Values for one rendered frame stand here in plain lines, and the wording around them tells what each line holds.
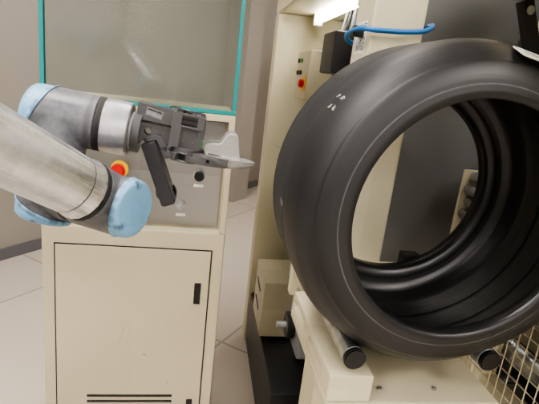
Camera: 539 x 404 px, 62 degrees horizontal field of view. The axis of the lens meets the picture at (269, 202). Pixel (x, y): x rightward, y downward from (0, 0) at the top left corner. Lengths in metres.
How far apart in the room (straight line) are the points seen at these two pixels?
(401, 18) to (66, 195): 0.85
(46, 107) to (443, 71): 0.61
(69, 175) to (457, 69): 0.57
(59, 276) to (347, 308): 1.00
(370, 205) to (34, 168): 0.84
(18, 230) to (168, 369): 2.17
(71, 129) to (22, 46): 2.67
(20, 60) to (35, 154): 2.86
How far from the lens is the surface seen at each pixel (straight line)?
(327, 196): 0.71
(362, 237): 1.21
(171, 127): 0.76
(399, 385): 1.05
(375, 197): 1.19
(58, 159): 0.60
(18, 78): 3.41
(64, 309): 1.59
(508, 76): 0.80
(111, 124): 0.76
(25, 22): 3.44
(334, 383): 0.93
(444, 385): 1.10
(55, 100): 0.78
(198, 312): 1.54
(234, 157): 0.78
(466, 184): 1.43
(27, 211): 0.79
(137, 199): 0.68
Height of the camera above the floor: 1.39
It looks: 15 degrees down
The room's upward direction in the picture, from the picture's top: 7 degrees clockwise
